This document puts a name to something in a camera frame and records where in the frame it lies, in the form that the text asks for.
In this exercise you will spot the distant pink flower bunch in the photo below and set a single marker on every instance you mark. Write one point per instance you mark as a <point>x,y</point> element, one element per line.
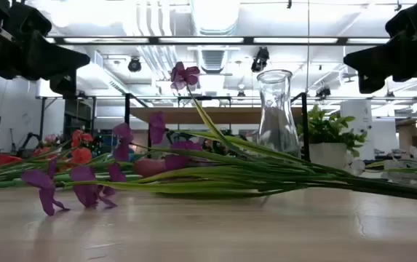
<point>51,138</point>

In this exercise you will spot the wooden shelf with black legs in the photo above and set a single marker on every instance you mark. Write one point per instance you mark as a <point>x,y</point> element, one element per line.
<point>208,115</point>

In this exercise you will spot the tan wooden cabinet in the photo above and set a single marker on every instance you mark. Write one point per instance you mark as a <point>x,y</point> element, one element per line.
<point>406,134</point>

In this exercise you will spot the clear glass vase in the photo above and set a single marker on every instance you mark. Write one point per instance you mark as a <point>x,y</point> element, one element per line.
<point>277,109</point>

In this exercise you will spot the white pillar unit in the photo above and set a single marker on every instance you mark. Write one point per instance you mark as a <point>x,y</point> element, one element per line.
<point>357,113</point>

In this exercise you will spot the orange artificial flower stem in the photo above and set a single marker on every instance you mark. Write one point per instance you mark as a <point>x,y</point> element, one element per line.
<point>81,155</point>

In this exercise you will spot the green plant in white pot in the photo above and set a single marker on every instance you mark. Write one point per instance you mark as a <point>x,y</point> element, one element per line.
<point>328,154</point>

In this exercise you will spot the black beam with light strips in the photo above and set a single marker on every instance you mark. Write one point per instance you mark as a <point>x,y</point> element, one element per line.
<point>201,40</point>

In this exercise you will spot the black storage rack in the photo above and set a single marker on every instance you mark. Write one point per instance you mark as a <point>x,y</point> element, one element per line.
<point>79,116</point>

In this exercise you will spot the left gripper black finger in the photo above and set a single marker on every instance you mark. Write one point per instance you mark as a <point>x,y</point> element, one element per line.
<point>64,85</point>
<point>55,63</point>

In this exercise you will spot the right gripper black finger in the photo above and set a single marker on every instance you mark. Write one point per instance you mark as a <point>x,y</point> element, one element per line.
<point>372,85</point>
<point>379,62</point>

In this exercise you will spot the black ceiling camera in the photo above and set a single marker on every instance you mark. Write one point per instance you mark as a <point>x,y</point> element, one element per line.
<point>324,92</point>
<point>134,65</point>
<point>260,60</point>

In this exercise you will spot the purple artificial flower stem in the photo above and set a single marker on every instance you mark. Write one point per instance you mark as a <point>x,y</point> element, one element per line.
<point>86,191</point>

